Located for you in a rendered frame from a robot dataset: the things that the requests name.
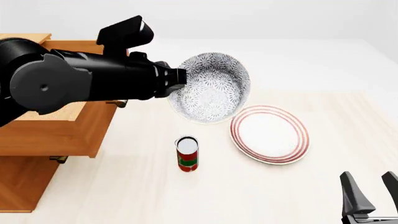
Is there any red and green tin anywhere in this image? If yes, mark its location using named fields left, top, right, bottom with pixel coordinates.
left=174, top=134, right=200, bottom=173

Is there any wooden cabinet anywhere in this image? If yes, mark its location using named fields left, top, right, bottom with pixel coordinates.
left=0, top=32, right=63, bottom=213

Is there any black and white patterned bowl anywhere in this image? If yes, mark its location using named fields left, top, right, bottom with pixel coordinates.
left=167, top=52, right=252, bottom=125

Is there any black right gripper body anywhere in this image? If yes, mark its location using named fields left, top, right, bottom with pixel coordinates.
left=340, top=210, right=398, bottom=224

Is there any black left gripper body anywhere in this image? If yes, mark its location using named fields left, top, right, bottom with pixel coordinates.
left=154, top=60, right=180, bottom=99

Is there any white plate with red rings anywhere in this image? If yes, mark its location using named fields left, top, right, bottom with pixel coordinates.
left=229, top=105, right=310, bottom=166

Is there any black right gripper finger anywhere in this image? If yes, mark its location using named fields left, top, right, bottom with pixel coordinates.
left=339, top=170, right=376, bottom=217
left=381, top=170, right=398, bottom=211

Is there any brass drawer handle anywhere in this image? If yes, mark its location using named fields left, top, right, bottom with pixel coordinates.
left=105, top=99, right=129, bottom=109
left=49, top=155, right=69, bottom=164

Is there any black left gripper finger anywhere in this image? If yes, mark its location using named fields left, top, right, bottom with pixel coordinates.
left=162, top=83, right=185, bottom=98
left=177, top=67, right=188, bottom=85

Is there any wooden cabinet drawer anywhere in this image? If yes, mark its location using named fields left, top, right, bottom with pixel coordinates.
left=0, top=39, right=130, bottom=160

